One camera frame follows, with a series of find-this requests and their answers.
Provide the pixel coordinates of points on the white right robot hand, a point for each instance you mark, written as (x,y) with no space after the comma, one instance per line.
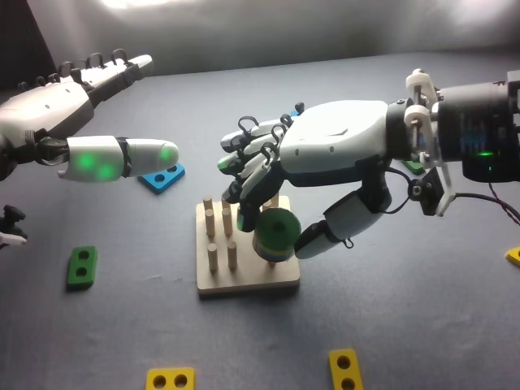
(333,138)

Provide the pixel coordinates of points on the green round ring block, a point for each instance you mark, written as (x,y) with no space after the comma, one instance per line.
(284,237)

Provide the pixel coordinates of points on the green four-hole block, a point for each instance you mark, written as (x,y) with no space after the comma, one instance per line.
(412,166)

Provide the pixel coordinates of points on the wooden peg board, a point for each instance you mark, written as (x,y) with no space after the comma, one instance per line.
(248,280)

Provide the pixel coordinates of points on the blue four-hole block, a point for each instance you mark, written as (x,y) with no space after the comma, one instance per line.
(152,183)

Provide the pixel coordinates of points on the yellow two-hole block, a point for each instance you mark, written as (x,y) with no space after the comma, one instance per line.
(346,371)

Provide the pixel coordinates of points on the green two-hole block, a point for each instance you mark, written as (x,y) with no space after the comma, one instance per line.
(82,263)

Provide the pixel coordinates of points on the yellow four-hole block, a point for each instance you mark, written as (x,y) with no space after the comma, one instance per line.
(170,373)

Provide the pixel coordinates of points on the white backdrop cloth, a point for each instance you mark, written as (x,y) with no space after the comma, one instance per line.
(284,32)

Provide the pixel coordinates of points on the grey table cloth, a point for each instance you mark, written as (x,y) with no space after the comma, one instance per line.
(406,317)

